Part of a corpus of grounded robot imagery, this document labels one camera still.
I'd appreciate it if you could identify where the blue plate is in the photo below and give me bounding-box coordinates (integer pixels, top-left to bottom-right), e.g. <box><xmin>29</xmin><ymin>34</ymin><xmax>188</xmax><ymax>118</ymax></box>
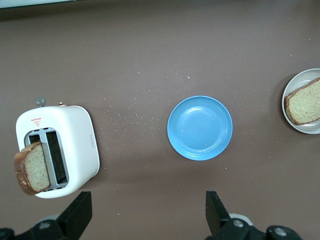
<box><xmin>166</xmin><ymin>95</ymin><xmax>234</xmax><ymax>161</ymax></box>

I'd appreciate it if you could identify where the white toaster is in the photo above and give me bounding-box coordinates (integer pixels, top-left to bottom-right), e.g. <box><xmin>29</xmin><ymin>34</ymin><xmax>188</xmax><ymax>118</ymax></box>
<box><xmin>15</xmin><ymin>96</ymin><xmax>101</xmax><ymax>200</ymax></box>

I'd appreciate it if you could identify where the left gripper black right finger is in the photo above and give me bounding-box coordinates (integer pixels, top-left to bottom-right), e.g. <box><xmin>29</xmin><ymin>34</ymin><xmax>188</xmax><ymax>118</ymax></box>
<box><xmin>203</xmin><ymin>191</ymin><xmax>301</xmax><ymax>240</ymax></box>

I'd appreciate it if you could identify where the brown bread slice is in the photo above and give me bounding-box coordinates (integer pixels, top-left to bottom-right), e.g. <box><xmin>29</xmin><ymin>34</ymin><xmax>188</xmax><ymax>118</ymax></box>
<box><xmin>284</xmin><ymin>77</ymin><xmax>320</xmax><ymax>126</ymax></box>
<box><xmin>13</xmin><ymin>141</ymin><xmax>52</xmax><ymax>196</ymax></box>

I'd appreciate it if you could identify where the brown table cover sheet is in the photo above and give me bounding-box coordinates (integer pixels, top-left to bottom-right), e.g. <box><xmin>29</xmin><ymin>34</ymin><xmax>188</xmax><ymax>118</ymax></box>
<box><xmin>0</xmin><ymin>4</ymin><xmax>320</xmax><ymax>240</ymax></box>

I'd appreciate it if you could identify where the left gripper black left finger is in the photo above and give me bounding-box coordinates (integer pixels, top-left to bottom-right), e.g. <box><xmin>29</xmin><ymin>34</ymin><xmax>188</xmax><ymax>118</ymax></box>
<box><xmin>0</xmin><ymin>191</ymin><xmax>93</xmax><ymax>240</ymax></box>

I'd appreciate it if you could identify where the beige plate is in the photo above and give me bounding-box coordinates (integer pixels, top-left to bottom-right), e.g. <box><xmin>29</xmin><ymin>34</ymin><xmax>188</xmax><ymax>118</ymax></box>
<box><xmin>283</xmin><ymin>68</ymin><xmax>320</xmax><ymax>135</ymax></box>

